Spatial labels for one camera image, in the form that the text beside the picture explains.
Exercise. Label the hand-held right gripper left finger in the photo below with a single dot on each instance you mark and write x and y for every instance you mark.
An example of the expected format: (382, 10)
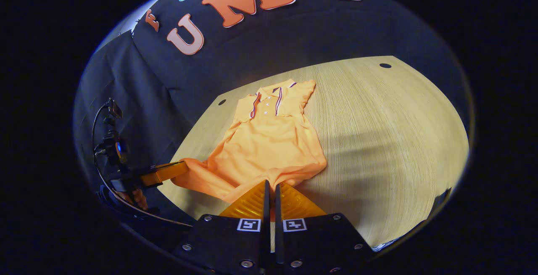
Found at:
(235, 245)

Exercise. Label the black backdrop cloth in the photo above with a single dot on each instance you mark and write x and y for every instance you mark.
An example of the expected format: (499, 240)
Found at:
(294, 35)

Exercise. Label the orange T-shirt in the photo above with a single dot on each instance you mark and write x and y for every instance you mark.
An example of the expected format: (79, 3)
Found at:
(269, 140)

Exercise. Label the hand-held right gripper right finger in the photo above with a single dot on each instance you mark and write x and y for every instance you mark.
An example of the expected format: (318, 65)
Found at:
(311, 245)

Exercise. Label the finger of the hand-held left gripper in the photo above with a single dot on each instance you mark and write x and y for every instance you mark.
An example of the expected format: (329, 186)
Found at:
(164, 173)

